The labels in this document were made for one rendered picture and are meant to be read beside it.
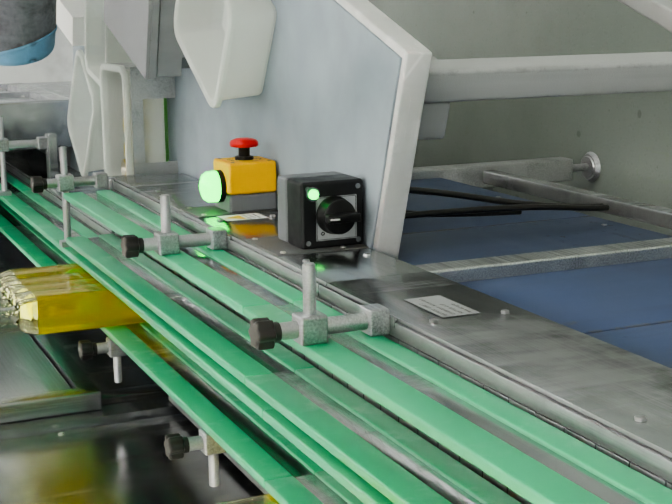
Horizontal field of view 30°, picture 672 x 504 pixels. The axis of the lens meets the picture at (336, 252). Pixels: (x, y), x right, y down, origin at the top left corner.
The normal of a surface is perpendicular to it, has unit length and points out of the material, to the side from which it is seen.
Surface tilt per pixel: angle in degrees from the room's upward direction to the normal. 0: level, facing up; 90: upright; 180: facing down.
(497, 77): 90
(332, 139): 0
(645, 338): 90
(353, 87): 0
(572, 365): 90
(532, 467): 90
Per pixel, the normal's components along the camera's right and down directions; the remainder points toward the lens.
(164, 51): 0.39, 0.49
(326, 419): -0.01, -0.98
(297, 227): -0.91, 0.09
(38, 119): 0.40, 0.18
